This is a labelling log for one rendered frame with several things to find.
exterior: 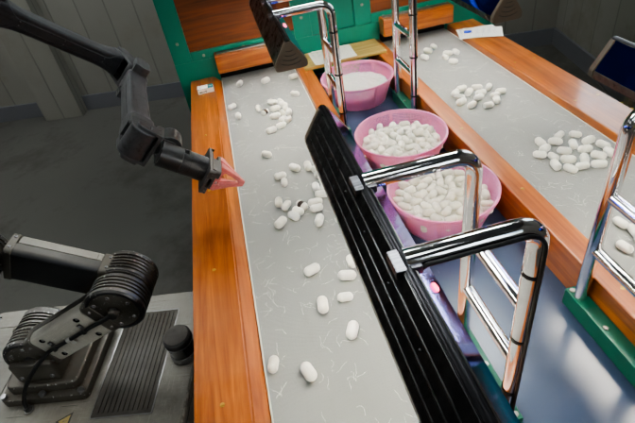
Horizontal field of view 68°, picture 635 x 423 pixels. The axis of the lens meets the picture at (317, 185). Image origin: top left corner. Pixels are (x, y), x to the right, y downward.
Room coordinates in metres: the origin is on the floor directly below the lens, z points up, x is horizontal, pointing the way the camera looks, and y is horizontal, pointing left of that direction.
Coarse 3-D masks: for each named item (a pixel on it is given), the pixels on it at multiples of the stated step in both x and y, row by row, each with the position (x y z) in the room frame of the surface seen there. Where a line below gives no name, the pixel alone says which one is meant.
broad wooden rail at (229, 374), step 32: (192, 96) 1.66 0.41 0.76; (192, 128) 1.41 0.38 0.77; (224, 128) 1.39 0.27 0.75; (192, 192) 1.05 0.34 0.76; (224, 192) 1.02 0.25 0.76; (192, 224) 0.91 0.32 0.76; (224, 224) 0.88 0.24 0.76; (224, 256) 0.77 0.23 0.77; (224, 288) 0.68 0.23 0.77; (224, 320) 0.59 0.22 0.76; (256, 320) 0.60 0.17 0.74; (224, 352) 0.52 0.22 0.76; (256, 352) 0.52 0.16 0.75; (224, 384) 0.46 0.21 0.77; (256, 384) 0.45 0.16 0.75; (224, 416) 0.40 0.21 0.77; (256, 416) 0.40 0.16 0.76
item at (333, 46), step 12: (264, 0) 1.47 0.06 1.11; (276, 0) 1.45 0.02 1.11; (288, 0) 1.46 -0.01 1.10; (276, 12) 1.30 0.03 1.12; (288, 12) 1.30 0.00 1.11; (300, 12) 1.31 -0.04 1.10; (324, 12) 1.47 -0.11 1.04; (324, 24) 1.47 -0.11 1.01; (324, 36) 1.47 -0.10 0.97; (336, 36) 1.32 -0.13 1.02; (324, 48) 1.47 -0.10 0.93; (336, 48) 1.31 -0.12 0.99; (324, 60) 1.47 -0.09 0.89; (336, 60) 1.32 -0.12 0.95; (336, 72) 1.32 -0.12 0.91; (336, 84) 1.32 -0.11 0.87; (336, 108) 1.47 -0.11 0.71
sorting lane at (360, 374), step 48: (240, 96) 1.64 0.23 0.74; (288, 96) 1.57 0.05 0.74; (240, 144) 1.29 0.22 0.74; (288, 144) 1.24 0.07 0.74; (240, 192) 1.04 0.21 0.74; (288, 192) 1.00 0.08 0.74; (288, 240) 0.81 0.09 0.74; (336, 240) 0.78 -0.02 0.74; (288, 288) 0.67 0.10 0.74; (336, 288) 0.64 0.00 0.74; (288, 336) 0.55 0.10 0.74; (336, 336) 0.53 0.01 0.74; (288, 384) 0.45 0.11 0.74; (336, 384) 0.44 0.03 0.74; (384, 384) 0.42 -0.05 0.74
